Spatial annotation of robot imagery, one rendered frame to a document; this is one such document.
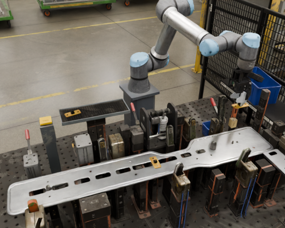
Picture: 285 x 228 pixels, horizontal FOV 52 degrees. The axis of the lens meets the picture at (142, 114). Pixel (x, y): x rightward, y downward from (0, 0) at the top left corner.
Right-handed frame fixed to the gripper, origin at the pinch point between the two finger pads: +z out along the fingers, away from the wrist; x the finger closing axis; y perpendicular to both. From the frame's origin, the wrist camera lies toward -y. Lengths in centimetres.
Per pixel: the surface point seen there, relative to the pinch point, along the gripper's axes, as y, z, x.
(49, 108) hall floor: 94, 126, -237
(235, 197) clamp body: 8, 46, 20
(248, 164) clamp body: 6.0, 22.1, 21.0
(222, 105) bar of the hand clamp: -1.0, 11.1, -15.5
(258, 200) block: -7, 51, 23
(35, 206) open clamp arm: 104, 19, 15
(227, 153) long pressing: 7.0, 26.6, 6.4
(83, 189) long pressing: 84, 26, 5
